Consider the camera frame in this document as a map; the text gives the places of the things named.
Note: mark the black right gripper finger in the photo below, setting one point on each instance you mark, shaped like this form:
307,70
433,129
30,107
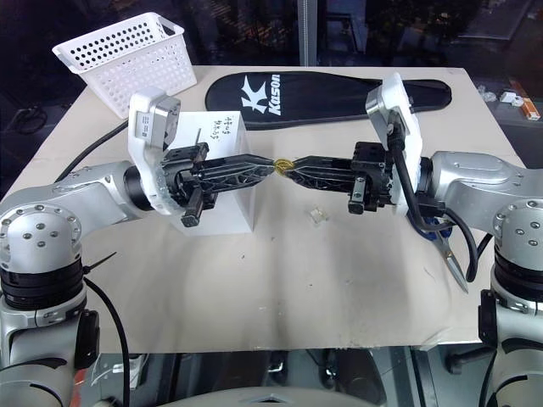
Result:
326,164
331,181

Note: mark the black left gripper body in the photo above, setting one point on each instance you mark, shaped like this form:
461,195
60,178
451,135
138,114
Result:
186,169

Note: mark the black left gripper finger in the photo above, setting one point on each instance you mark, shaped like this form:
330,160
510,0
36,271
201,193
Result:
242,162
229,183

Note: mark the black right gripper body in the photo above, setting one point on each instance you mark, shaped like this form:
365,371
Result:
373,178

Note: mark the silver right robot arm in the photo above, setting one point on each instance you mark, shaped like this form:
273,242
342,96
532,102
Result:
479,178

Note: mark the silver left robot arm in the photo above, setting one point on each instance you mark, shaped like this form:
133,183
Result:
51,224

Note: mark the white box with slot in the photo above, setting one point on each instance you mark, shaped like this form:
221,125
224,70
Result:
231,135

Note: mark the orange and white small box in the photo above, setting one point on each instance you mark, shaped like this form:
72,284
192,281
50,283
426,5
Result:
530,109

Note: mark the small clear plastic piece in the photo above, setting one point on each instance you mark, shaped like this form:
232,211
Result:
319,215

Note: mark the black Kason racket cover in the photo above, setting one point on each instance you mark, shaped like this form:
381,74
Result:
314,97

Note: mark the white perforated plastic basket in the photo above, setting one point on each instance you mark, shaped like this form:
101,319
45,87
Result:
136,68

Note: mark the black zip tie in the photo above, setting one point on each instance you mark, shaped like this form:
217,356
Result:
98,263

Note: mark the small white clear item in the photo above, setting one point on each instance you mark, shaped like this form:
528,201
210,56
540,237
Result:
487,92

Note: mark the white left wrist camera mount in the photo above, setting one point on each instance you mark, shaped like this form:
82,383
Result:
146,118

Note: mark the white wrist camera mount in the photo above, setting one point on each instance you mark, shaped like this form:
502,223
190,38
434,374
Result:
401,106
146,118

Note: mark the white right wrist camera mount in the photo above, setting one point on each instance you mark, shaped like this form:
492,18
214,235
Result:
401,106

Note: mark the metal vertical post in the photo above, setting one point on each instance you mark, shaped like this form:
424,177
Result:
313,29

